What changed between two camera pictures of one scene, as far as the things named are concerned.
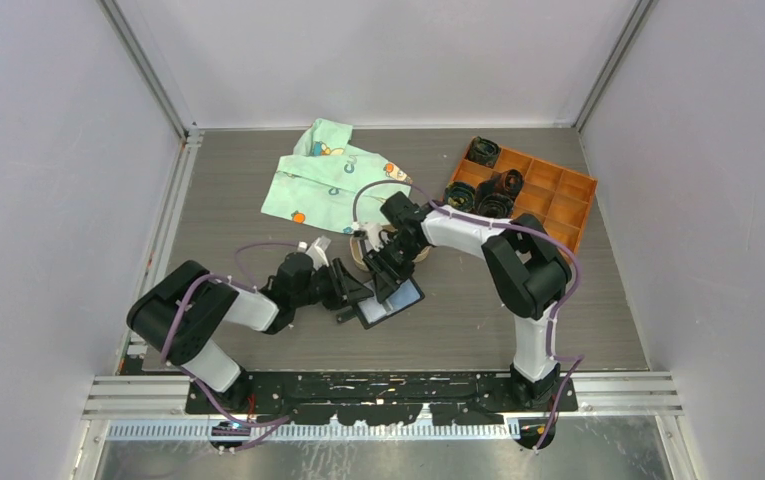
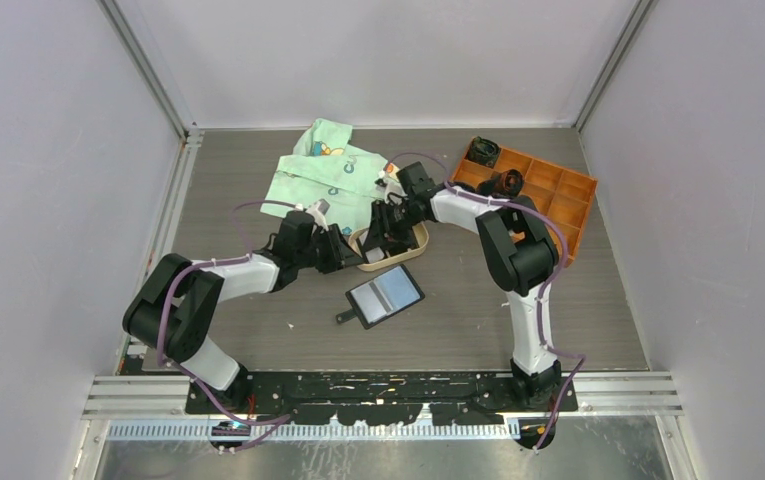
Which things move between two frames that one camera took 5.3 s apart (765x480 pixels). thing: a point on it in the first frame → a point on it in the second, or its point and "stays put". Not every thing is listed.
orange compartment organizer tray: x=556 y=198 stays put
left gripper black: x=345 y=290 → x=338 y=259
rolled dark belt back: x=483 y=151 stays put
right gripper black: x=387 y=279 → x=381 y=232
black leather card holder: x=372 y=311 stays put
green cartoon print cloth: x=330 y=183 stays put
